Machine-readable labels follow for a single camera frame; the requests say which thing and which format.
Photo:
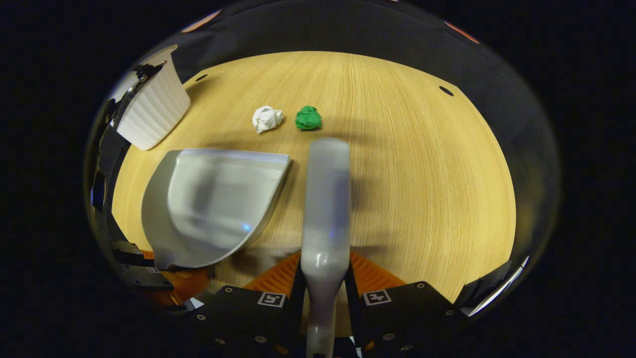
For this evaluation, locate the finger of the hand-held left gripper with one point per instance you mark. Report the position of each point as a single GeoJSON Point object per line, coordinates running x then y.
{"type": "Point", "coordinates": [126, 253]}
{"type": "Point", "coordinates": [184, 283]}

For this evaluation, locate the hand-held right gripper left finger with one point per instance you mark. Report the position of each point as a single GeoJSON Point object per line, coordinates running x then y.
{"type": "Point", "coordinates": [248, 318]}

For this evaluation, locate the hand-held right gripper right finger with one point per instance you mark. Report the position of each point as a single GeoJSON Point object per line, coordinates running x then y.
{"type": "Point", "coordinates": [397, 318]}

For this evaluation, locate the white dustpan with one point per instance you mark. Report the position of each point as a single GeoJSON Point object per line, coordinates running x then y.
{"type": "Point", "coordinates": [218, 199]}

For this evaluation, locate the small white broom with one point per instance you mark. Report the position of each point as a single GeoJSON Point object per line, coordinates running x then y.
{"type": "Point", "coordinates": [325, 199]}

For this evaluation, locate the white ribbed garbage bin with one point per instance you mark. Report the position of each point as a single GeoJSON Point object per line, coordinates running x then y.
{"type": "Point", "coordinates": [154, 109]}

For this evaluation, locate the white paper ball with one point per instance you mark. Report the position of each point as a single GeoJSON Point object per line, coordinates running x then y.
{"type": "Point", "coordinates": [266, 119]}

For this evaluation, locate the green paper ball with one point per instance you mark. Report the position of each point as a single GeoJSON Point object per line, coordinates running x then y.
{"type": "Point", "coordinates": [308, 118]}

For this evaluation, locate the wooden desktop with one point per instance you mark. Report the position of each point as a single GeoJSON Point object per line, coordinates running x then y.
{"type": "Point", "coordinates": [422, 174]}

